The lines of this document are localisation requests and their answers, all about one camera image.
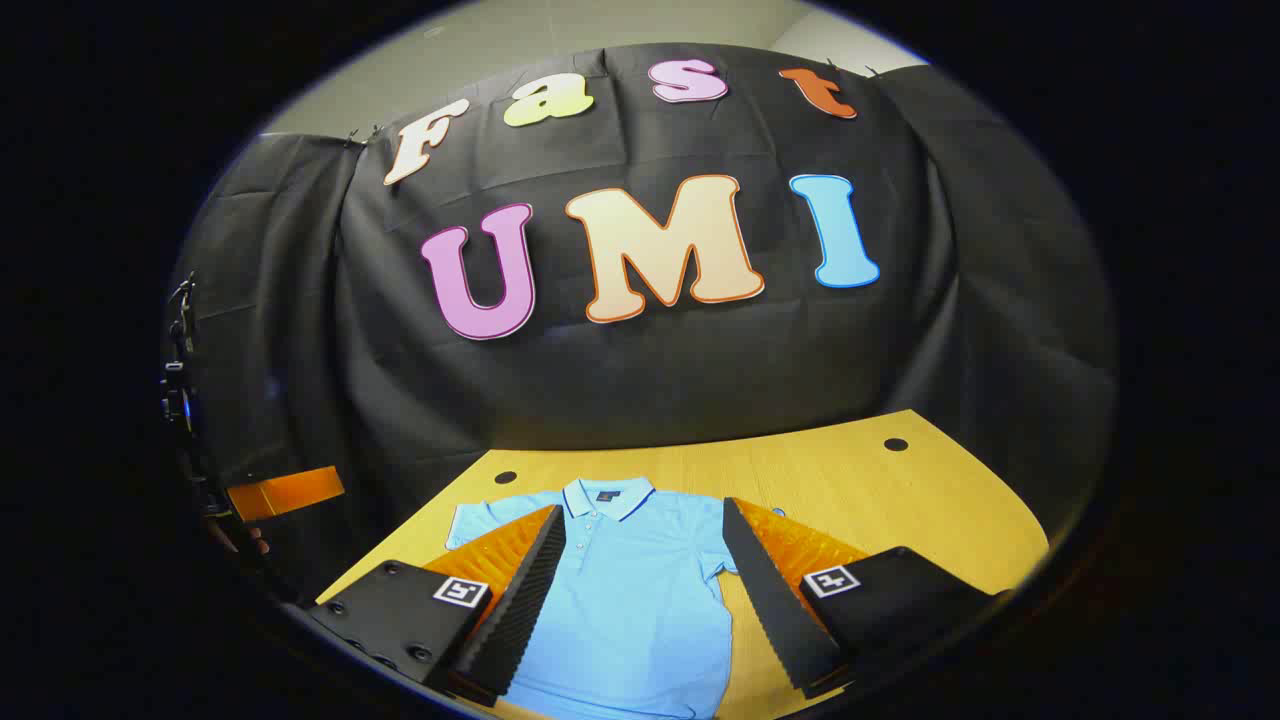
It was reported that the black backdrop cloth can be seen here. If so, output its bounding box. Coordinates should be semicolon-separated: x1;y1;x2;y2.
165;42;1119;604

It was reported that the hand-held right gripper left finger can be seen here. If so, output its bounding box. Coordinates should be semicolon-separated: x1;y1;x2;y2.
305;503;568;709

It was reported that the light blue polo T-shirt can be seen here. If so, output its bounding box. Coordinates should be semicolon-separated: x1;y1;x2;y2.
445;476;742;720

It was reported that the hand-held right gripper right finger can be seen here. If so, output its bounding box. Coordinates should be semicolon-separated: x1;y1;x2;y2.
720;496;1006;701

